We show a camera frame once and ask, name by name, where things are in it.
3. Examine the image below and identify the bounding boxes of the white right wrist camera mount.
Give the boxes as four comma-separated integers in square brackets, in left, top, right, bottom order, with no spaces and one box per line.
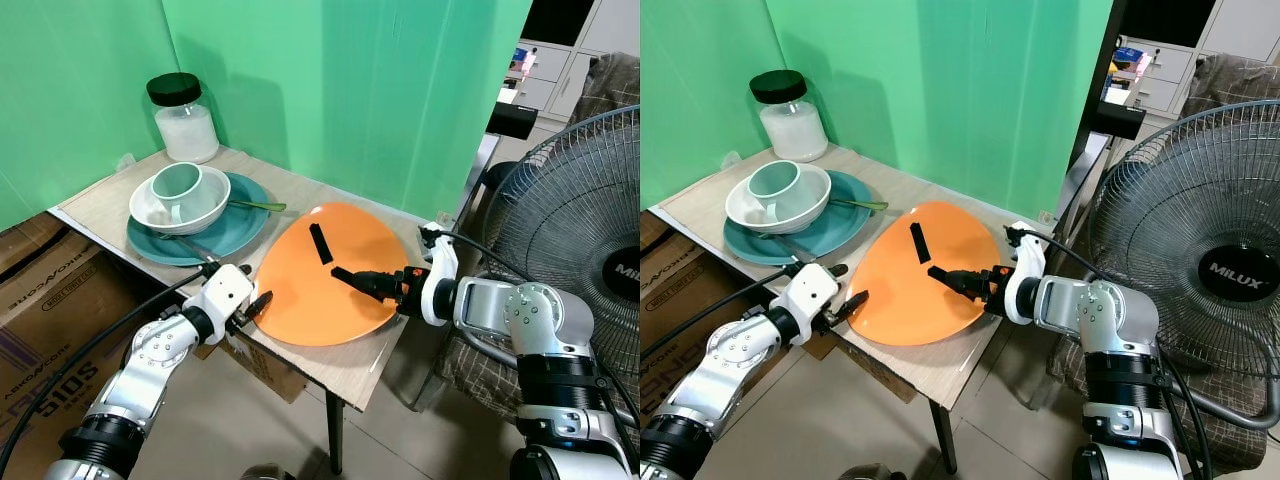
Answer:
[418,222,461,327]
[1003,220,1047,327]

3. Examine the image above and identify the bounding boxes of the pale green mug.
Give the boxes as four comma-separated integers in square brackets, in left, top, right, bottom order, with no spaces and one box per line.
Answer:
[151,163,205,224]
[748,160,802,224]

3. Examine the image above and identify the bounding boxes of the black monitor screen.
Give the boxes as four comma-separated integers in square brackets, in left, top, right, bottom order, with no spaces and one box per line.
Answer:
[520,0,599,48]
[1120,0,1220,48]

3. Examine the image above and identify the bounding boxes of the grey wire-cage floor fan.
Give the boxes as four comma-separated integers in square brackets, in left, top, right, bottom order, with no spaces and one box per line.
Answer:
[497,105,641,346]
[1085,100,1280,433]

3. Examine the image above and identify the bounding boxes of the small plain cardboard box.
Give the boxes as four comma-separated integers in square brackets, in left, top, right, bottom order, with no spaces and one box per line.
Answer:
[213,335,307,404]

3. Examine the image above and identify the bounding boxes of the green backdrop screen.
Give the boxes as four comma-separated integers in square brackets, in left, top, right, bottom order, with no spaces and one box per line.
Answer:
[640,0,1116,227]
[0,0,533,233]

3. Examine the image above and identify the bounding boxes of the orange plate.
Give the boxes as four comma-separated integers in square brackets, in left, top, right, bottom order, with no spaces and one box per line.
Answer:
[848,201,1011,347]
[252,203,411,347]

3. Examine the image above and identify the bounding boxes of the grey drawer cabinet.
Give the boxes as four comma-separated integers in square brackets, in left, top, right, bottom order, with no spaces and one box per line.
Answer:
[1105,0,1280,119]
[503,0,641,126]

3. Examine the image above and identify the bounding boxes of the teal round plate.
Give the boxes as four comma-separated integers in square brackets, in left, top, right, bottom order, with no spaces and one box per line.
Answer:
[126,172,272,267]
[723,170,872,267]

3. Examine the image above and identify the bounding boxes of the white ceramic bowl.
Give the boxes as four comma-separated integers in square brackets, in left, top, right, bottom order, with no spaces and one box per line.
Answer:
[130,163,232,235]
[725,162,832,235]

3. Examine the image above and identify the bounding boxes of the glass jar black lid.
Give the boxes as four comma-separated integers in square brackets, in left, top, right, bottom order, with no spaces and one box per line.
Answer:
[147,73,220,165]
[750,70,829,164]

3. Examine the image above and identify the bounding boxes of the light wooden table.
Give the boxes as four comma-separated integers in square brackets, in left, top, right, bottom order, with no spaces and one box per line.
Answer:
[648,145,1036,476]
[48,147,433,476]

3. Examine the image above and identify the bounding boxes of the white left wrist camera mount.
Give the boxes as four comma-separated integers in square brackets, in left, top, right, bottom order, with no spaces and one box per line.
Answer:
[185,263,255,336]
[783,262,841,334]

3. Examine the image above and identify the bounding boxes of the brown printed cardboard box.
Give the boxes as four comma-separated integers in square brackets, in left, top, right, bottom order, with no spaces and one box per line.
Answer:
[0,212,211,346]
[640,210,791,341]

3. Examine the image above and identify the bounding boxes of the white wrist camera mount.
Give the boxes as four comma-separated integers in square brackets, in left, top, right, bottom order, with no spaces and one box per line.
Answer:
[783,262,841,334]
[1003,220,1047,327]
[185,263,255,336]
[418,222,461,327]

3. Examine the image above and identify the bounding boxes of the cardboard box large black letters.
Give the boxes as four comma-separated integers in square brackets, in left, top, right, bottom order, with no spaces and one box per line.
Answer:
[640,325,716,431]
[0,318,121,476]

